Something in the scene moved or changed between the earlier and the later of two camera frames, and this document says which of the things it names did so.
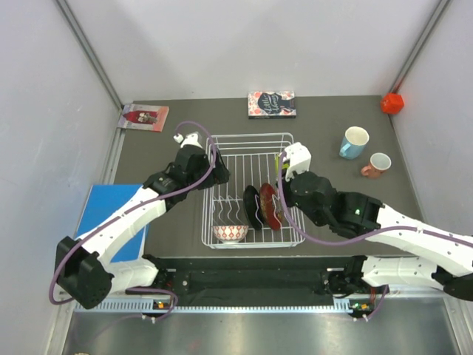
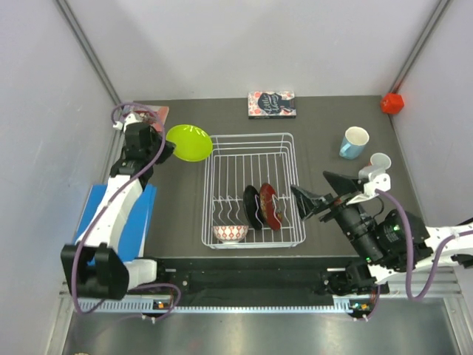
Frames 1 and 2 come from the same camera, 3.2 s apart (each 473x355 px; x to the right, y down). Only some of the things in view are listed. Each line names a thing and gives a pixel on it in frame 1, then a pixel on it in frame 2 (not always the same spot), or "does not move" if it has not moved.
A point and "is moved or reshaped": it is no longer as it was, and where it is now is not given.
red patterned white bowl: (230, 234) does not move
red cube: (392, 103) does not move
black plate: (249, 206) does not move
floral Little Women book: (272, 104) does not move
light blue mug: (354, 142) does not move
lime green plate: (277, 162) is moved or reshaped
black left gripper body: (218, 176) -> (154, 151)
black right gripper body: (285, 185) -> (341, 211)
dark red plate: (270, 205) does not move
